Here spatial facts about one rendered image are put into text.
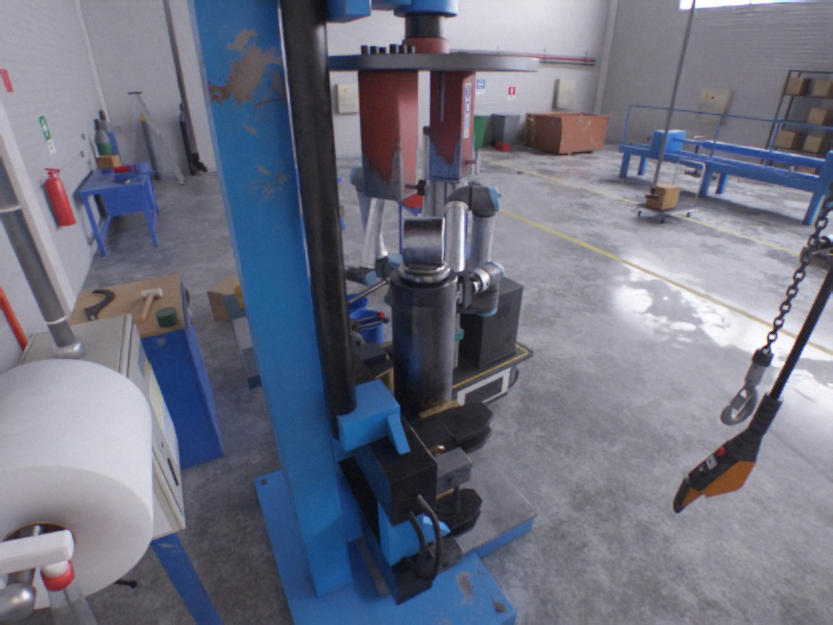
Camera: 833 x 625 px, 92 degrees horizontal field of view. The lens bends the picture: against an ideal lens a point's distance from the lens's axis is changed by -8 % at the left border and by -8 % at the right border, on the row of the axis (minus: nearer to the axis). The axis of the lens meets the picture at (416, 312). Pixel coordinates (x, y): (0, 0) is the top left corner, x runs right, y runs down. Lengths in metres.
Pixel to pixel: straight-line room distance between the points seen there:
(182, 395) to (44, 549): 2.06
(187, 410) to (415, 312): 1.72
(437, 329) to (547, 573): 1.44
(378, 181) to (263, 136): 0.27
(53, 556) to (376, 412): 0.85
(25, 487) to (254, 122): 0.76
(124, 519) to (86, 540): 0.05
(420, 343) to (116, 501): 0.96
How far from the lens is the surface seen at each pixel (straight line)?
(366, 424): 1.29
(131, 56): 11.84
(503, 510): 2.37
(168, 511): 1.10
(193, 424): 2.80
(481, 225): 2.16
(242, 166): 1.06
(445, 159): 1.41
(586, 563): 2.49
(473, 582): 2.19
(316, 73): 0.96
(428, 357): 1.42
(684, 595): 2.58
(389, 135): 1.05
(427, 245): 1.28
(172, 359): 2.54
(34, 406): 0.75
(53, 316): 0.99
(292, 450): 1.47
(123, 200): 8.08
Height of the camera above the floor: 2.04
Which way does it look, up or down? 29 degrees down
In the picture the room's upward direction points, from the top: straight up
